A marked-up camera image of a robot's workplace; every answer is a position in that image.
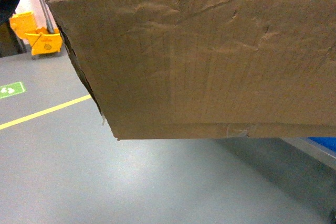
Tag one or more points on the large cardboard box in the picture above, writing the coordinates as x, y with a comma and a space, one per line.
160, 69

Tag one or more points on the yellow mop bucket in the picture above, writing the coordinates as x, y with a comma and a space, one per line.
40, 40

